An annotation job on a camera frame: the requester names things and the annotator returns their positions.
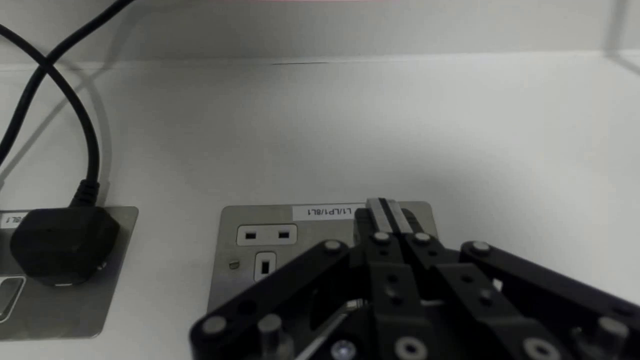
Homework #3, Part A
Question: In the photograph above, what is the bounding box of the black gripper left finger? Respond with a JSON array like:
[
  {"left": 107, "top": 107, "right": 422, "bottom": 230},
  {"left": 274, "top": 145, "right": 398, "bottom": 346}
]
[{"left": 188, "top": 198, "right": 435, "bottom": 360}]

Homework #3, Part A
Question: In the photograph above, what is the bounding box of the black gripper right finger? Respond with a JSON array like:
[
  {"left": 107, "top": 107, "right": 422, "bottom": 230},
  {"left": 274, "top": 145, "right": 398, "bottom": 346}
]
[{"left": 383, "top": 198, "right": 640, "bottom": 360}]

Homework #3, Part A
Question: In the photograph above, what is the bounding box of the white socket label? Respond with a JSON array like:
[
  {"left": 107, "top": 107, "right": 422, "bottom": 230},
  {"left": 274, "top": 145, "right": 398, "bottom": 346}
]
[
  {"left": 0, "top": 210, "right": 29, "bottom": 232},
  {"left": 289, "top": 204, "right": 367, "bottom": 224}
]

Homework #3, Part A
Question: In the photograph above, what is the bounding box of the black power plug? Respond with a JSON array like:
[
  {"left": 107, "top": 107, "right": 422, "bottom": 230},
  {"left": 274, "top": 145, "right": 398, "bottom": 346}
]
[{"left": 7, "top": 178, "right": 121, "bottom": 291}]

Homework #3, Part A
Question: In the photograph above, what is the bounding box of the black power cable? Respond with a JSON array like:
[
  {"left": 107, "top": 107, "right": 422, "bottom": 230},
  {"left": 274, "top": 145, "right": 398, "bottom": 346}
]
[
  {"left": 0, "top": 22, "right": 104, "bottom": 202},
  {"left": 0, "top": 0, "right": 136, "bottom": 164}
]

